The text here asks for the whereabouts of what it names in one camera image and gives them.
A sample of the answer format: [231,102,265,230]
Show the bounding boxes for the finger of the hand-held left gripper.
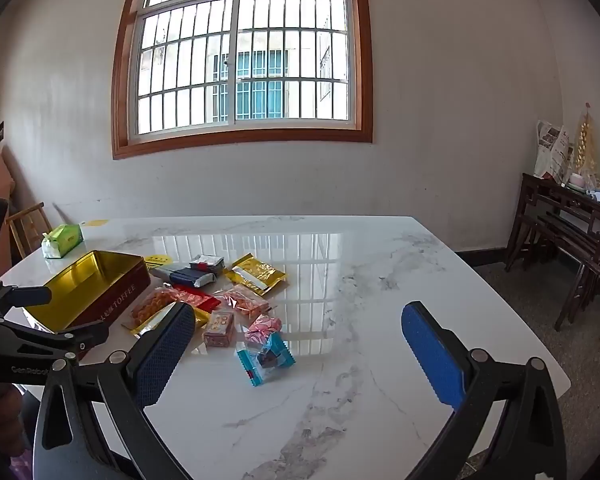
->
[0,316,111,358]
[0,282,53,318]

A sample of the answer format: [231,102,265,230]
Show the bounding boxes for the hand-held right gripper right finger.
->
[401,301,567,480]

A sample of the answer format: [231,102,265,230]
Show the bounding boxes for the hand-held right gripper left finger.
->
[32,301,197,480]

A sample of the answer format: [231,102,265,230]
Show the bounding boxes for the gold foil packet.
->
[223,253,287,297]
[121,312,209,338]

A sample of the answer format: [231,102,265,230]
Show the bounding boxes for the clear packet of orange snacks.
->
[130,285,191,328]
[215,285,273,321]

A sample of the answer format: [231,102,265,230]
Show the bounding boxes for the red tin box gold interior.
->
[24,250,152,346]

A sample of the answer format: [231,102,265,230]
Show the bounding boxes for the brown cake packet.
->
[202,310,237,348]

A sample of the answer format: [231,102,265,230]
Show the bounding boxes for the red foil packet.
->
[172,284,222,313]

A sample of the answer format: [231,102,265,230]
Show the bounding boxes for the grey and navy packet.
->
[150,262,218,289]

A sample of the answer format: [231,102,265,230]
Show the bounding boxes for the pink patterned packet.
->
[244,314,283,346]

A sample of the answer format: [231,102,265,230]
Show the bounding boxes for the dark packet with red label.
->
[189,254,225,273]

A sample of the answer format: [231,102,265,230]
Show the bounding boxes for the blue candy packet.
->
[236,332,295,388]

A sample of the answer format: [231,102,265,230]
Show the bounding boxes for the wooden chair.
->
[6,202,53,256]

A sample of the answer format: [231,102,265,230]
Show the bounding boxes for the green tissue pack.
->
[42,223,84,259]

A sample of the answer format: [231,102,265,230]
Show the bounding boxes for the dark wooden side table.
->
[505,172,600,331]

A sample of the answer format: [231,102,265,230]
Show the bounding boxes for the wooden framed barred window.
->
[112,0,373,160]

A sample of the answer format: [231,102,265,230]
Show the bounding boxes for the golden ornament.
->
[572,102,600,181]

